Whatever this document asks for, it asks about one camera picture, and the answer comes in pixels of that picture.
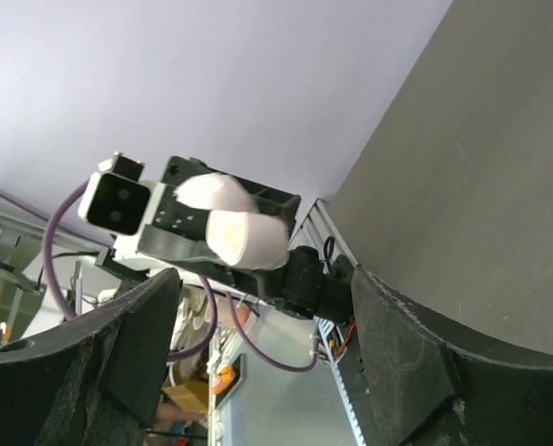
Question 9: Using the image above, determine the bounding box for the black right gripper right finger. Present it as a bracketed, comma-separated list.
[351, 267, 553, 445]

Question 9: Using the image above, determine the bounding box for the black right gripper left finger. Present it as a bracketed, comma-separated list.
[0, 269, 181, 445]

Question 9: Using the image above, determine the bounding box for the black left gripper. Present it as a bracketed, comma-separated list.
[137, 156, 301, 286]

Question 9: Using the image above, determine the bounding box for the white earbud case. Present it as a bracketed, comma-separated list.
[173, 173, 289, 270]

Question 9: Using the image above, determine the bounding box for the slotted grey cable duct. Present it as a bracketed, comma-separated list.
[316, 318, 366, 446]

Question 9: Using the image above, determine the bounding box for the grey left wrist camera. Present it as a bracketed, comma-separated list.
[77, 152, 165, 270]

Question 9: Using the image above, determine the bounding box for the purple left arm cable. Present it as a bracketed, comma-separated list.
[0, 180, 319, 375]

